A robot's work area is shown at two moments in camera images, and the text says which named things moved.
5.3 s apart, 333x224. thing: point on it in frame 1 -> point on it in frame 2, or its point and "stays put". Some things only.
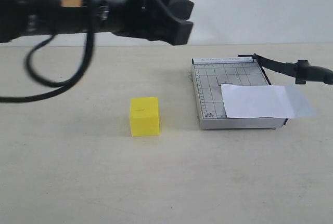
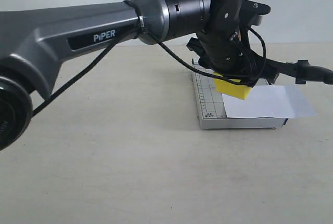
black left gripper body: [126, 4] -> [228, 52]
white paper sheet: [245, 101] stays put
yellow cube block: [144, 114] -> [231, 89]
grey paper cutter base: [208, 74] stays put
